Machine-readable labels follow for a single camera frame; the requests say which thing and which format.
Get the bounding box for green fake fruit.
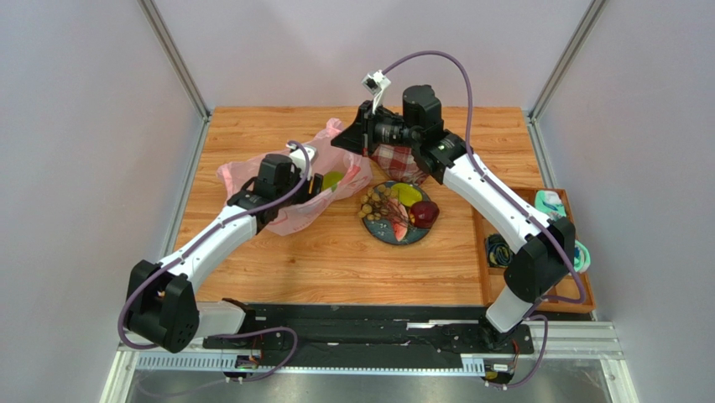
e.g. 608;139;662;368
321;171;345;191

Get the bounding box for pink plastic bag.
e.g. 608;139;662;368
217;118;373;236

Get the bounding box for fake grape bunch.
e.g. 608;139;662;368
357;184;410;228

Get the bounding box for yellow green fake mango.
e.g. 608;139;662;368
391;183;423;207

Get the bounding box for fake watermelon slice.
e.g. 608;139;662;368
392;221;410;243

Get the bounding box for red fake apple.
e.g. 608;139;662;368
409;201;441;229

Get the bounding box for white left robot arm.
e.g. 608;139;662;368
117;144;322;353

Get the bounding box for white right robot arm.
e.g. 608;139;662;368
331;85;576;333

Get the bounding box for red plaid cloth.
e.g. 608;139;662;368
370;144;429;185

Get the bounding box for blue patterned rolled sock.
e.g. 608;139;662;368
485;233;514;269

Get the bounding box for upper green white sock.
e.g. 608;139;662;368
534;190;568;221

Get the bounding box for green white sock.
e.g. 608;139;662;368
534;190;568;221
574;240;592;273

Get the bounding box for lower green white sock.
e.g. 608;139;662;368
574;240;592;273

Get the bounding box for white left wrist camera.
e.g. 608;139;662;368
286;140;318;180

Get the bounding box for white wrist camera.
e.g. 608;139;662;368
286;140;318;180
362;70;391;113

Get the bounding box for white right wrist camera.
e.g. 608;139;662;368
362;70;391;113

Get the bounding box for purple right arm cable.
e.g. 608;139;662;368
382;50;587;390

